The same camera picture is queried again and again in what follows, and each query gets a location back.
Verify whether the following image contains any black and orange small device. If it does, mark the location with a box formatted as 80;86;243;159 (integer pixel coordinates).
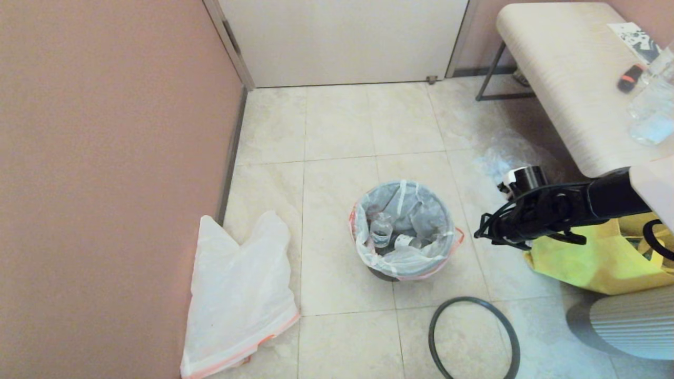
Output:
617;64;644;94

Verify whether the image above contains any clear plastic water bottle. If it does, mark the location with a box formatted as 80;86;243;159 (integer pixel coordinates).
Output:
370;213;394;249

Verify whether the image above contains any grey ribbed round object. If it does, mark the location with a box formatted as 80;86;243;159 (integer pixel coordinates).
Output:
566;285;674;361

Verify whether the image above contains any black trash bin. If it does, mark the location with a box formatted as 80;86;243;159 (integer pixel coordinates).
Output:
360;247;453;282

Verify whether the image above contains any empty white bag orange drawstring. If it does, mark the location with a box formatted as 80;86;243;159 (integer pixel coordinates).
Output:
180;211;301;379

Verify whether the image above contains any white door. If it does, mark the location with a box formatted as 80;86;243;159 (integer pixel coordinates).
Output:
217;0;469;88

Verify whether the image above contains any yellow tote bag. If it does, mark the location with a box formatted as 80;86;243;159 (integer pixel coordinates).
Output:
524;211;674;295

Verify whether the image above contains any white bag orange drawstring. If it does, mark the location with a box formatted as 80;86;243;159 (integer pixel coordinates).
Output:
349;180;465;281
180;211;301;379

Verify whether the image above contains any beige table with metal legs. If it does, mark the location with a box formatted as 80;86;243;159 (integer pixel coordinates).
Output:
475;3;674;178

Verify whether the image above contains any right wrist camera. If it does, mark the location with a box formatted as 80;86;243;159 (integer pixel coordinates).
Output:
498;171;519;198

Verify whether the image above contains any black and white leaflet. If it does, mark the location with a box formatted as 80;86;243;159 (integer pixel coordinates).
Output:
607;22;661;65

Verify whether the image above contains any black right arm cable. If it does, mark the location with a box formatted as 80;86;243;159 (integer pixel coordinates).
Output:
474;182;674;261

